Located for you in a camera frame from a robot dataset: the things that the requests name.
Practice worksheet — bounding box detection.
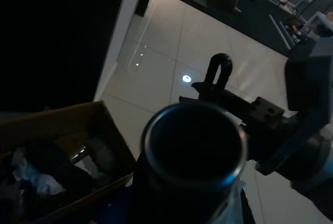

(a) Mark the crumpled white paper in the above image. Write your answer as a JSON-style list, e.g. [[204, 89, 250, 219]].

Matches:
[[12, 160, 67, 196]]

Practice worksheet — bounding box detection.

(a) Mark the black handle with loop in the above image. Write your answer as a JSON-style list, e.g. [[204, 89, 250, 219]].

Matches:
[[203, 53, 234, 92]]

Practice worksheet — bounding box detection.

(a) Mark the white table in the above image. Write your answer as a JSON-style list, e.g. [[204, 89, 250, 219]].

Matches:
[[304, 10, 333, 39]]

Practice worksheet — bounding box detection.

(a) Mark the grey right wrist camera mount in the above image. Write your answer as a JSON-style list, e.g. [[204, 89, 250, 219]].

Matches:
[[256, 39, 333, 178]]

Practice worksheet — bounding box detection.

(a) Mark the grey cylindrical can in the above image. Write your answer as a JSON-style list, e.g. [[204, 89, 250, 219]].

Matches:
[[89, 135, 115, 173]]

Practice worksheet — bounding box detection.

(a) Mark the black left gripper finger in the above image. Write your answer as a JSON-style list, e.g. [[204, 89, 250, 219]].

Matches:
[[178, 80, 236, 107]]

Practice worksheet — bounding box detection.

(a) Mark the black round broom handle tube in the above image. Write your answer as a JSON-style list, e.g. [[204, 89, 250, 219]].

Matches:
[[131, 101, 248, 224]]

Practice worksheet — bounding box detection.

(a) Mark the white tube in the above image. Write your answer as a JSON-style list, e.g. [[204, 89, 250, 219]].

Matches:
[[267, 13, 292, 50]]

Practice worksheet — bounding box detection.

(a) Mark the brown cardboard box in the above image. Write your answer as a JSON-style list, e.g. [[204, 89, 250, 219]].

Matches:
[[0, 100, 136, 224]]

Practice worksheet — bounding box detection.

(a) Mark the dark grey floor rug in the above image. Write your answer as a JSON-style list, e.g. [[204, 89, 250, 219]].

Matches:
[[158, 0, 309, 57]]

